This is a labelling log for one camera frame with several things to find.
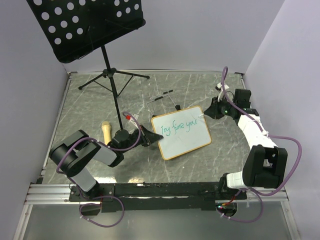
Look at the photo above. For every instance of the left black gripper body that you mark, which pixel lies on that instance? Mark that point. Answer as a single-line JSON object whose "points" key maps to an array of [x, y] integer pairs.
{"points": [[134, 137]]}

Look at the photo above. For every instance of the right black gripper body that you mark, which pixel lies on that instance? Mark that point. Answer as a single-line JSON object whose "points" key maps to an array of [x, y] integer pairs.
{"points": [[224, 108]]}

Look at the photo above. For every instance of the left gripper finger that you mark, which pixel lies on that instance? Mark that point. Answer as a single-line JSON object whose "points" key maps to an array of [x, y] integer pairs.
{"points": [[145, 142], [151, 136]]}

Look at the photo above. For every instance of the yellow framed whiteboard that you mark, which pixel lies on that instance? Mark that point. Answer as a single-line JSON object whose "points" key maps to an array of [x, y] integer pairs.
{"points": [[183, 132]]}

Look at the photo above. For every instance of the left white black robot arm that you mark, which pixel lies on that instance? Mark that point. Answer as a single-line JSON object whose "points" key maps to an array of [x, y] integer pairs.
{"points": [[74, 153]]}

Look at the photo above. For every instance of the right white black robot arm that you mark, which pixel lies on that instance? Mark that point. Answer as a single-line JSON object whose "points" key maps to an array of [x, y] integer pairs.
{"points": [[266, 162]]}

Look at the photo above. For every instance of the wooden toy microphone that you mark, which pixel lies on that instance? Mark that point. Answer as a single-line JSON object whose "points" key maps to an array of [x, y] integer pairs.
{"points": [[106, 130]]}

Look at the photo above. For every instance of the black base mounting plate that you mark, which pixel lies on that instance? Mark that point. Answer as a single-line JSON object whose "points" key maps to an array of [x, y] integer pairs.
{"points": [[114, 197]]}

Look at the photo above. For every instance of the black perforated music stand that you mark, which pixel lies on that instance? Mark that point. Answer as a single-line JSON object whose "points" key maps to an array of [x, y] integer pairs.
{"points": [[75, 28]]}

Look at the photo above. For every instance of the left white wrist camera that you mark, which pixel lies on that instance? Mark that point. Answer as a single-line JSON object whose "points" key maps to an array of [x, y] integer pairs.
{"points": [[132, 120]]}

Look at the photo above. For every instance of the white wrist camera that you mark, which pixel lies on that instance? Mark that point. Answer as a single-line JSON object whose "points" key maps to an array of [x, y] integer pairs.
{"points": [[132, 120], [219, 88]]}

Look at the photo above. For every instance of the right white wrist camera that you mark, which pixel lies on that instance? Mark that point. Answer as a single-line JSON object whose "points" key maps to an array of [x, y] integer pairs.
{"points": [[219, 88]]}

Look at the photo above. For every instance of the wire whiteboard easel stand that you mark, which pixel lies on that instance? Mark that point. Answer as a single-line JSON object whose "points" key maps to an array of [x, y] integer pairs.
{"points": [[160, 96]]}

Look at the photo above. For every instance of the aluminium extrusion rail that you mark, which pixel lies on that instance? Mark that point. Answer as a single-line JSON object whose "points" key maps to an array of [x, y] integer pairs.
{"points": [[48, 194]]}

